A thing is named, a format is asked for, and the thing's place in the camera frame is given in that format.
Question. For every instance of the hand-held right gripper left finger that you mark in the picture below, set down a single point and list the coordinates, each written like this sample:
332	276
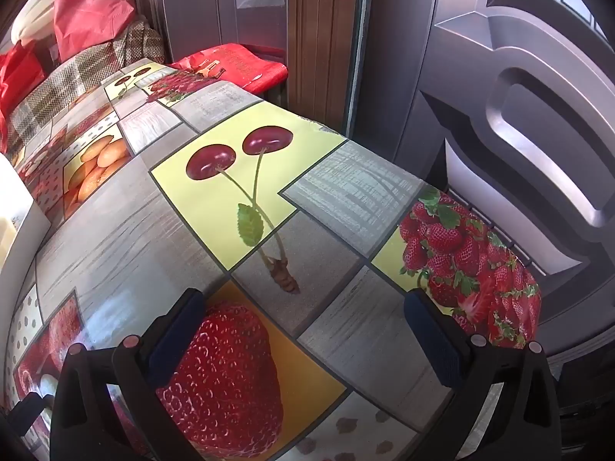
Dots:
173	341

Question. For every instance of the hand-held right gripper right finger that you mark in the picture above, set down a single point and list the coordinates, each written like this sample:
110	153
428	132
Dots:
432	341

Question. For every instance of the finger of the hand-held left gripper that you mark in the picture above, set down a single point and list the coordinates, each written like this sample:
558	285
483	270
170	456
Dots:
29	407

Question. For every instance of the white foam box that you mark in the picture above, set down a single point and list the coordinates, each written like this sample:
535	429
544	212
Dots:
19	201

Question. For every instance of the fruit print tablecloth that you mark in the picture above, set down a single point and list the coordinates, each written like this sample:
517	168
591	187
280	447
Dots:
144	230

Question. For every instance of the purple metal door leaf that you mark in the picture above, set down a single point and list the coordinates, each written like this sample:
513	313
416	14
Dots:
432	81
202	5

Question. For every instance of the plaid cloth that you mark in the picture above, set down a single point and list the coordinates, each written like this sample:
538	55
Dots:
62	81

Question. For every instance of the red tote bag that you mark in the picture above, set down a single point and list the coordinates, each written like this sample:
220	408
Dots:
17	74

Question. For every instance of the red plastic bag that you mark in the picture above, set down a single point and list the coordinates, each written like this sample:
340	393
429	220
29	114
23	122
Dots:
91	19

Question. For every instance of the white foam sheets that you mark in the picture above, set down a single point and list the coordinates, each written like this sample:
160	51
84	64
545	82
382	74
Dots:
33	19

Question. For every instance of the wood grain door post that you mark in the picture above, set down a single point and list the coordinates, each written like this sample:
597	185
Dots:
322	33

